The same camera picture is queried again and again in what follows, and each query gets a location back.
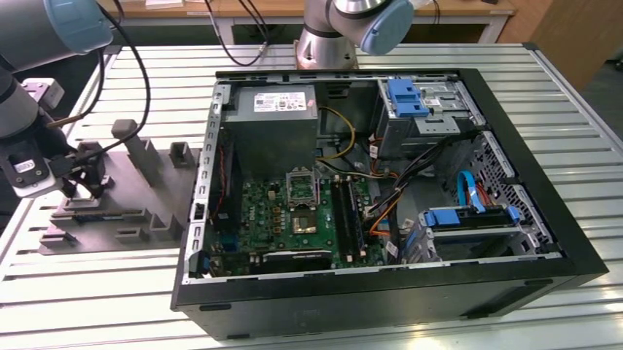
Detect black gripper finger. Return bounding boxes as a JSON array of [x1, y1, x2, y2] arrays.
[[78, 145, 114, 200], [61, 174, 79, 200]]

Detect black RAM slot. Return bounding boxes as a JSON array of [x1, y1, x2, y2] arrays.
[[330, 174, 356, 262]]

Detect flat blue data cable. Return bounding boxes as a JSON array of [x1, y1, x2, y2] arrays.
[[456, 170, 488, 214]]

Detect metal drive cage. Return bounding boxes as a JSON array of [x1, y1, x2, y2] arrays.
[[375, 77, 488, 158]]

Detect metal disk bay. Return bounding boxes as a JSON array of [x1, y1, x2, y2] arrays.
[[418, 218, 560, 263]]

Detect black PC case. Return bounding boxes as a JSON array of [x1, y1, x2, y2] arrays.
[[170, 67, 611, 342]]

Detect long black cable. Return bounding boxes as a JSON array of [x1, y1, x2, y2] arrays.
[[67, 0, 151, 163]]

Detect wooden cabinet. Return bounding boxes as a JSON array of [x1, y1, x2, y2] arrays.
[[499, 0, 623, 92]]

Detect black cable with brass plug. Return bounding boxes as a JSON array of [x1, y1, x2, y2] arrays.
[[45, 47, 107, 128]]

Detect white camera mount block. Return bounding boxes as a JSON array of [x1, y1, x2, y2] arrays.
[[21, 78, 65, 110]]

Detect blue drive carrier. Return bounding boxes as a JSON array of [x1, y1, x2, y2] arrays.
[[387, 78, 430, 118]]

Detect hard disk in blue carrier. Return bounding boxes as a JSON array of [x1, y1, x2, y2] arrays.
[[423, 204, 523, 230]]

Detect yellow wire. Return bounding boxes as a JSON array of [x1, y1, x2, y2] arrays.
[[315, 105, 355, 160]]

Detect black cable bundle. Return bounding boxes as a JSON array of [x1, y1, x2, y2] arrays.
[[364, 131, 478, 219]]

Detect black cable with silver plug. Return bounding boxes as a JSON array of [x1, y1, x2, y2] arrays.
[[204, 0, 270, 68]]

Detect green motherboard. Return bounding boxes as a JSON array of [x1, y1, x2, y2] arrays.
[[204, 171, 391, 278]]

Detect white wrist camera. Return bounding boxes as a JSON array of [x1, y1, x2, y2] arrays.
[[0, 149, 52, 198]]

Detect grey power supply unit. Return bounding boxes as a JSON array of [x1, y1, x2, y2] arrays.
[[222, 85, 320, 179]]

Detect grey parts rack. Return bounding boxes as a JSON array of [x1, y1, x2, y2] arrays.
[[37, 119, 204, 256]]

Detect orange wires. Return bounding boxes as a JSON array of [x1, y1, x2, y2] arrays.
[[367, 211, 395, 241]]

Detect CPU socket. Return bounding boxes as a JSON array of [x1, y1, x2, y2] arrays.
[[290, 210, 322, 236]]

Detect metal socket cover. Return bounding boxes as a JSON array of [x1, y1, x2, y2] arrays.
[[286, 168, 319, 209]]

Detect black graphics card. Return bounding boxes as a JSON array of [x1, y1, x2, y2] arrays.
[[260, 249, 335, 274]]

